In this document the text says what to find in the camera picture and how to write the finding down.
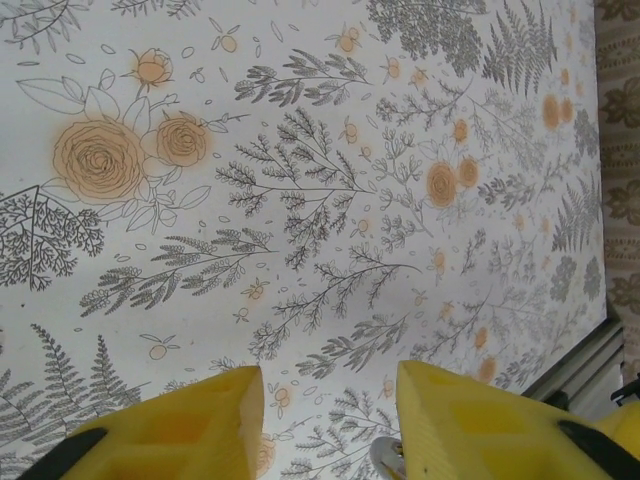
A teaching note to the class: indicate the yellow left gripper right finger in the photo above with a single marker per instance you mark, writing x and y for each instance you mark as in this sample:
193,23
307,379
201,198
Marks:
490,435

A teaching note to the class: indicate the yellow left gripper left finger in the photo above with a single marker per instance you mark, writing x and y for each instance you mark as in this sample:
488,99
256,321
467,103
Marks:
190,430

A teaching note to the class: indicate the floral print tablecloth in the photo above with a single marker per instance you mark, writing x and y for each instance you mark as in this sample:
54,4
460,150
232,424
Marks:
300,200

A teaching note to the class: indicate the long aluminium base rail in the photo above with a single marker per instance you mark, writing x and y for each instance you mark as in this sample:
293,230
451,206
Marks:
590,370

